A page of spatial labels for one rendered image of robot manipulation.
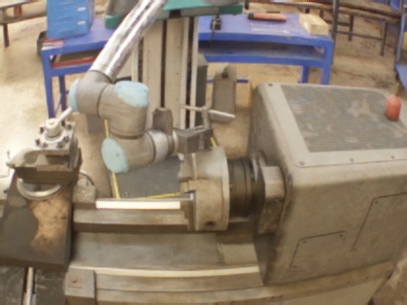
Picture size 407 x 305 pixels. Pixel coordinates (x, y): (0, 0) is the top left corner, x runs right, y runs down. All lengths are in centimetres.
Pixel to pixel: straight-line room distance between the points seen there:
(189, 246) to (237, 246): 18
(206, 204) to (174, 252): 45
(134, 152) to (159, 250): 67
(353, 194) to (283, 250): 27
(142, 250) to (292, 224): 69
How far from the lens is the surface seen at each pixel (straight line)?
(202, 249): 172
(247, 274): 151
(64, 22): 322
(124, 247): 173
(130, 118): 107
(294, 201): 116
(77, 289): 143
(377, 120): 142
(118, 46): 122
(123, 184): 259
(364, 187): 123
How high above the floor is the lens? 205
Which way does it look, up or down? 38 degrees down
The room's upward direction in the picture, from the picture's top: 3 degrees clockwise
